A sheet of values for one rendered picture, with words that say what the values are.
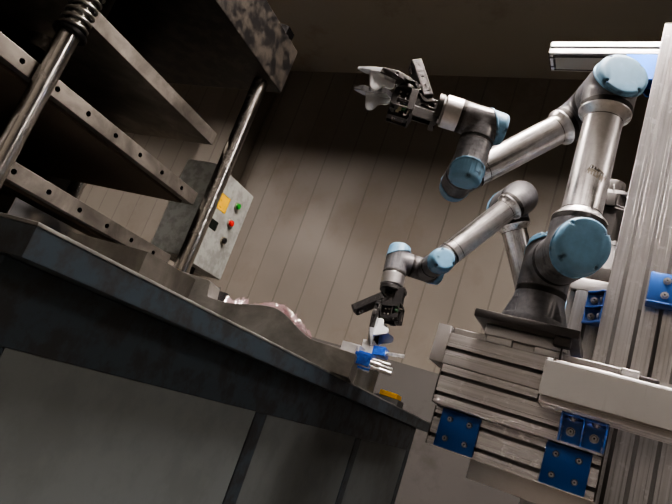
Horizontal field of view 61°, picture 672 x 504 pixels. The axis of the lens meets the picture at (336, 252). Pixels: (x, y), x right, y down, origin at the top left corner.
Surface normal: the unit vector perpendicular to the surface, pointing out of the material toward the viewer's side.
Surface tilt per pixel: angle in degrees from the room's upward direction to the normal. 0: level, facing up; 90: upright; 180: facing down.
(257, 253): 90
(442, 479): 90
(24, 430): 90
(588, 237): 98
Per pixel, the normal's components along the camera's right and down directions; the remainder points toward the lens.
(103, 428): 0.88, 0.19
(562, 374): -0.39, -0.37
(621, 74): 0.07, -0.37
